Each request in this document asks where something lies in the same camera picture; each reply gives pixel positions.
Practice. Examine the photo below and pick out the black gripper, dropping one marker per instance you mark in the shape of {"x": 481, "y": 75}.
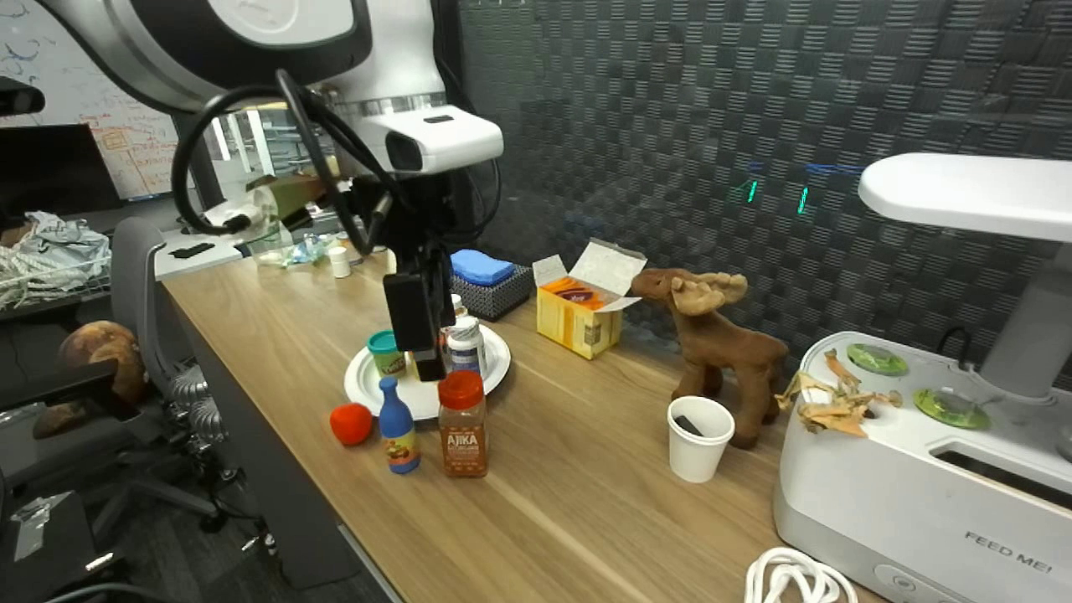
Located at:
{"x": 428, "y": 219}

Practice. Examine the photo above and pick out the blue label white pill bottle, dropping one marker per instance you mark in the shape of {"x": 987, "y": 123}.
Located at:
{"x": 462, "y": 348}

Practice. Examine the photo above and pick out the teal lid dough can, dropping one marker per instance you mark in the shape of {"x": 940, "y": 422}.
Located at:
{"x": 386, "y": 356}

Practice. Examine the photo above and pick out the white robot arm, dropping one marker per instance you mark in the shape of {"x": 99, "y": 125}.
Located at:
{"x": 390, "y": 68}

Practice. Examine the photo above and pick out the white paper plate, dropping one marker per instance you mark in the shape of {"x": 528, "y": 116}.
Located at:
{"x": 486, "y": 369}

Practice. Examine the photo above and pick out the blue sponge cloth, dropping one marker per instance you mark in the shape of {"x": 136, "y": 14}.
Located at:
{"x": 483, "y": 266}

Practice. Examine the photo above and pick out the small blue top bottle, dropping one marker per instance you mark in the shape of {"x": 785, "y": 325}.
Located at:
{"x": 401, "y": 431}

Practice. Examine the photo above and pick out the orange lid spice jar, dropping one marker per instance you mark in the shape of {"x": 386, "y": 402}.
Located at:
{"x": 462, "y": 431}

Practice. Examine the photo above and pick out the yellow cardboard box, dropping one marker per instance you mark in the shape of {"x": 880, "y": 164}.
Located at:
{"x": 574, "y": 320}

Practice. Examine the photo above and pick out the black office chair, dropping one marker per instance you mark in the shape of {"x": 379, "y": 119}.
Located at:
{"x": 186, "y": 436}

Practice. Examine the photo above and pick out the white paper cup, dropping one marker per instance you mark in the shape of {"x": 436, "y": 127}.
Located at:
{"x": 702, "y": 440}

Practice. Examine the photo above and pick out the brown moose plush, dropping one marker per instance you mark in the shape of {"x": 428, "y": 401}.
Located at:
{"x": 723, "y": 353}

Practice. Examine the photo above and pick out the brown fuzzy object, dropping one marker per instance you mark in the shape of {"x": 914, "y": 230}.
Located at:
{"x": 102, "y": 356}

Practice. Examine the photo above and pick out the grey crumpled cloth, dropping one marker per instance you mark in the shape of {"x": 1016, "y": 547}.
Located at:
{"x": 52, "y": 259}

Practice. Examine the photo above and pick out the white countertop garden appliance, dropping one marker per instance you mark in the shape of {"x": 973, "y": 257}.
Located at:
{"x": 926, "y": 490}

